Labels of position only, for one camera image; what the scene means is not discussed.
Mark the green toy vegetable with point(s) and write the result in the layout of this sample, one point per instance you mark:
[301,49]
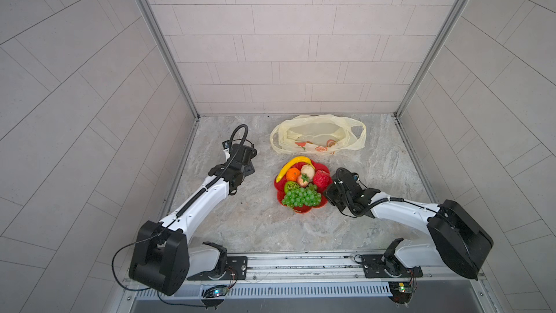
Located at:
[303,197]

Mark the aluminium corner post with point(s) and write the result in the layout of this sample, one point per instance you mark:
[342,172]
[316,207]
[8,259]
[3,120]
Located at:
[164,49]
[455,12]

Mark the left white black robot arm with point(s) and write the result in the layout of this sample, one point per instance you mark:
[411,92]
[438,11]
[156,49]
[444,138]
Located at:
[162,258]

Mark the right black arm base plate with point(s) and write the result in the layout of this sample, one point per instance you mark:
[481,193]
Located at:
[381,266]

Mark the right small circuit board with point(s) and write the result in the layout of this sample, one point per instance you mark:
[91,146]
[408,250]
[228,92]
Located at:
[402,293]

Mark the toy strawberry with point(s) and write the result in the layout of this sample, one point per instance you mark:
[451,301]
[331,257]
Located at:
[303,180]

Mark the small circuit board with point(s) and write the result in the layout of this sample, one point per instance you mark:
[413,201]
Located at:
[216,292]
[402,293]

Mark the left aluminium corner post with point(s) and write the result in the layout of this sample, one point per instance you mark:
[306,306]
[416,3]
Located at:
[164,49]

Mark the left small circuit board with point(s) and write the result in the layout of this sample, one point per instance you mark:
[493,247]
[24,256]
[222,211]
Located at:
[216,292]

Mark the yellow toy banana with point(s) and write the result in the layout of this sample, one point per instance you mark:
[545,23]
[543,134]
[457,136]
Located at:
[295,160]

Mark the orange toy fruit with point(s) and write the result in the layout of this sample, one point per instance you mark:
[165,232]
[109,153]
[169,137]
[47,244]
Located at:
[292,174]

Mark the pale beige toy fruit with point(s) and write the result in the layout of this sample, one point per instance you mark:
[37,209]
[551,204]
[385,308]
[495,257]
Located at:
[309,170]

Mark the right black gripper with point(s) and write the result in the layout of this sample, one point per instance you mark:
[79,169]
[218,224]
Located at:
[333,186]

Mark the aluminium mounting rail frame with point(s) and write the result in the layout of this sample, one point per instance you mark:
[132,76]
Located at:
[307,275]

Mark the green toy apple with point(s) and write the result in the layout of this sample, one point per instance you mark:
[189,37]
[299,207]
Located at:
[290,186]

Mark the red flower-shaped plate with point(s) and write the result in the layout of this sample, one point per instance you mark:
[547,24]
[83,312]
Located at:
[280,188]

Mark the translucent yellowish plastic bag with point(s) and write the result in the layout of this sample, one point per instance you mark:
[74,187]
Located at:
[319,134]

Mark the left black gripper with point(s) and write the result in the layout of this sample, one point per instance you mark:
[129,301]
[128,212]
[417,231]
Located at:
[248,166]

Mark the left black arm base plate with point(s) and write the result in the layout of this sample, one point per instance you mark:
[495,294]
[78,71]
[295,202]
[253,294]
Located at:
[235,269]

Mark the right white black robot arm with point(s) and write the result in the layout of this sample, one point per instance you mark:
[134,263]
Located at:
[453,239]

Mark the right aluminium corner post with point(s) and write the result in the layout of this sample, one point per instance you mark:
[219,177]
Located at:
[455,12]

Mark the red toy fruit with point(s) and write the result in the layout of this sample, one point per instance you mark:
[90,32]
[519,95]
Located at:
[321,179]

